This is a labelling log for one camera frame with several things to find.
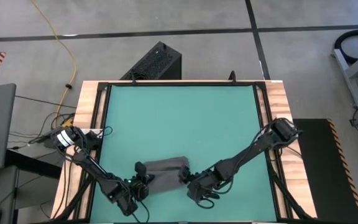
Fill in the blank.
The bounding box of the yellow floor cable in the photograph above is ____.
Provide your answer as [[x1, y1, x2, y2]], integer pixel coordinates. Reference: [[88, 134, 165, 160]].
[[29, 0, 78, 125]]

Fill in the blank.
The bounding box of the black power adapter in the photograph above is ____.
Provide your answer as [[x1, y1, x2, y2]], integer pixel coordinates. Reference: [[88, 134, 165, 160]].
[[44, 136, 62, 151]]

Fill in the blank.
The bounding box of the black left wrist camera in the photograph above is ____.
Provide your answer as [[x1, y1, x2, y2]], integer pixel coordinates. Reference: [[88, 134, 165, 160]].
[[134, 161, 148, 180]]

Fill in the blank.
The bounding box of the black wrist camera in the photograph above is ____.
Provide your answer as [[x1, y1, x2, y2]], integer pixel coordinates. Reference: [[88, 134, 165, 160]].
[[178, 166, 192, 184], [134, 161, 148, 180]]

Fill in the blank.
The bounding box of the black vacuum hose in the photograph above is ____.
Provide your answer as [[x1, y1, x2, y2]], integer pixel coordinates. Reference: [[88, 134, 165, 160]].
[[334, 29, 358, 65]]

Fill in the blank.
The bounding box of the black computer tower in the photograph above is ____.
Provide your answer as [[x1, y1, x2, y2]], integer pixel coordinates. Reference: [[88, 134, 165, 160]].
[[119, 41, 182, 81]]

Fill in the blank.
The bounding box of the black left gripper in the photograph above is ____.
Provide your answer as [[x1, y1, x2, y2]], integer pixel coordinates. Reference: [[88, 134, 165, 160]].
[[128, 173, 156, 200]]

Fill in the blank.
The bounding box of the grey terry towel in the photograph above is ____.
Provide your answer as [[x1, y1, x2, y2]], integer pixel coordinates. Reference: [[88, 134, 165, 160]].
[[143, 156, 191, 195]]

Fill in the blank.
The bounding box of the black cable loop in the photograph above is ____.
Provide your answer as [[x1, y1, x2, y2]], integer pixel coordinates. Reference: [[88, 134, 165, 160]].
[[99, 126, 114, 138]]

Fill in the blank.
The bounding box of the yellow cable plug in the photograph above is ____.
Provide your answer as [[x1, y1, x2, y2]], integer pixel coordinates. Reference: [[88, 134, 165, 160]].
[[60, 117, 75, 129]]

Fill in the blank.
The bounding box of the grey metal stand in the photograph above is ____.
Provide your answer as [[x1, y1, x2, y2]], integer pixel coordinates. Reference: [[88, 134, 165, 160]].
[[332, 46, 358, 108]]

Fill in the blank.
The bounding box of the black metal table frame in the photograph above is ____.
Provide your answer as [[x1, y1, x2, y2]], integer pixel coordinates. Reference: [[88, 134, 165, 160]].
[[52, 70, 316, 224]]

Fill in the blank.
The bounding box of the green table mat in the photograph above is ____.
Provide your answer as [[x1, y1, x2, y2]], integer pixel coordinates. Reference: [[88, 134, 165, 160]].
[[90, 85, 278, 223]]

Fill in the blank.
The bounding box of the thin black floor cable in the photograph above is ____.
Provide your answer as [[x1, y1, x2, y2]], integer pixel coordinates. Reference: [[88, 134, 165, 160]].
[[14, 95, 78, 110]]

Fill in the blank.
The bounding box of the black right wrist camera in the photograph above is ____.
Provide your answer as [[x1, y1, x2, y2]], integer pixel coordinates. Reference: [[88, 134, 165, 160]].
[[178, 166, 192, 184]]

